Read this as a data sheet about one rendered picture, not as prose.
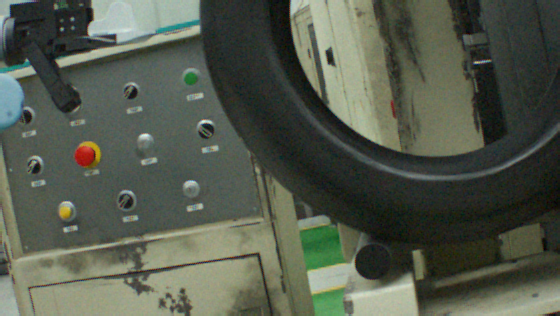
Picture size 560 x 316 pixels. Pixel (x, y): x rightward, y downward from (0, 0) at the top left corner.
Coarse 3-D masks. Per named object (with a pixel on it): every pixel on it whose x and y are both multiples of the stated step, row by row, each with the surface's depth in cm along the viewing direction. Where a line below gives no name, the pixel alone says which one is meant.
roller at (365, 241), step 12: (360, 240) 149; (372, 240) 142; (384, 240) 144; (360, 252) 139; (372, 252) 139; (384, 252) 138; (360, 264) 139; (372, 264) 139; (384, 264) 139; (372, 276) 139
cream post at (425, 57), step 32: (384, 0) 173; (416, 0) 172; (448, 0) 172; (384, 32) 173; (416, 32) 173; (448, 32) 172; (416, 64) 173; (448, 64) 173; (416, 96) 174; (448, 96) 173; (416, 128) 174; (448, 128) 173; (480, 128) 173; (448, 256) 175; (480, 256) 174
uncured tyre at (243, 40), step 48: (240, 0) 137; (288, 0) 165; (240, 48) 138; (288, 48) 166; (240, 96) 139; (288, 96) 137; (288, 144) 138; (336, 144) 137; (528, 144) 163; (336, 192) 138; (384, 192) 137; (432, 192) 137; (480, 192) 136; (528, 192) 136; (432, 240) 141
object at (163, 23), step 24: (0, 0) 218; (24, 0) 218; (96, 0) 216; (120, 0) 216; (144, 0) 215; (168, 0) 215; (192, 0) 214; (144, 24) 216; (168, 24) 215; (192, 24) 214; (0, 72) 218
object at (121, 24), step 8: (112, 8) 149; (120, 8) 149; (112, 16) 149; (120, 16) 149; (128, 16) 149; (96, 24) 150; (104, 24) 149; (112, 24) 149; (120, 24) 149; (128, 24) 149; (88, 32) 150; (96, 32) 150; (104, 32) 150; (112, 32) 149; (120, 32) 149; (128, 32) 149; (136, 32) 149; (144, 32) 150; (152, 32) 150; (120, 40) 149; (128, 40) 149; (136, 40) 150; (144, 40) 151
